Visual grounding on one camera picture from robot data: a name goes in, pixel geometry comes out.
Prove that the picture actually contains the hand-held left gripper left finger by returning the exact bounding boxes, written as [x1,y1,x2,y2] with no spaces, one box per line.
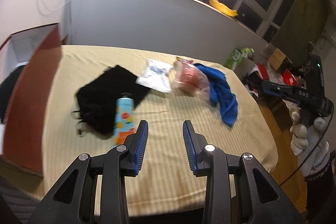
[28,120,149,224]

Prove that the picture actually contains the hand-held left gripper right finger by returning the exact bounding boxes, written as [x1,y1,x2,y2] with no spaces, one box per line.
[182,120,306,224]

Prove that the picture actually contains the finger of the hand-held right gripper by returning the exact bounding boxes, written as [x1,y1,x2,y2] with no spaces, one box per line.
[261,79,298,103]

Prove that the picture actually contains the blue fruit-print tube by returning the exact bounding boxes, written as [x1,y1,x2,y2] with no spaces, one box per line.
[113,93,137,146]

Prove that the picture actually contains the blue towel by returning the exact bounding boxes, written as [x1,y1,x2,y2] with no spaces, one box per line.
[194,63,239,127]

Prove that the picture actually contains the black cloth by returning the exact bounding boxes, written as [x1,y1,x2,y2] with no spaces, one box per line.
[71,64,151,135]

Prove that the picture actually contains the clear plastic bag red contents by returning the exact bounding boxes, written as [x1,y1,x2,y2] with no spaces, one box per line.
[173,57,212,101]

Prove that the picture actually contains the white plastic packet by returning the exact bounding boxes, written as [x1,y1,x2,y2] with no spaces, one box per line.
[136,58,174,93]

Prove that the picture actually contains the red-brown cardboard box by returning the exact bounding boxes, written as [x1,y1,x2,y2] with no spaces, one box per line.
[0,23,64,177]

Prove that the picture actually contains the person's right hand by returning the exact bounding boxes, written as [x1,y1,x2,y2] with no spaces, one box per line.
[290,111,330,177]

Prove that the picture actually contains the red box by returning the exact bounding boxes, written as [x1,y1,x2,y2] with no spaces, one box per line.
[282,69,301,87]

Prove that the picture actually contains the brown cardboard box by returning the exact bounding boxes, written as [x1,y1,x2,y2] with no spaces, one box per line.
[268,48,286,71]

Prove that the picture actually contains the yellow striped tablecloth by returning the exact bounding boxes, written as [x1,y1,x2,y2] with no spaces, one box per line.
[39,45,279,216]

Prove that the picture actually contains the green carton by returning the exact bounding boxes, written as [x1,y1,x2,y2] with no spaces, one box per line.
[225,48,255,69]

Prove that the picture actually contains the dark green curtain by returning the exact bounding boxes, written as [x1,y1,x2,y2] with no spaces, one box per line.
[273,0,331,62]

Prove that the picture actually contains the yellow bowl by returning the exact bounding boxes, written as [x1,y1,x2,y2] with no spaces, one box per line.
[209,0,239,17]

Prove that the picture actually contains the dark cloth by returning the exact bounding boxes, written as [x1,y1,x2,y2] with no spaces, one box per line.
[0,64,29,122]

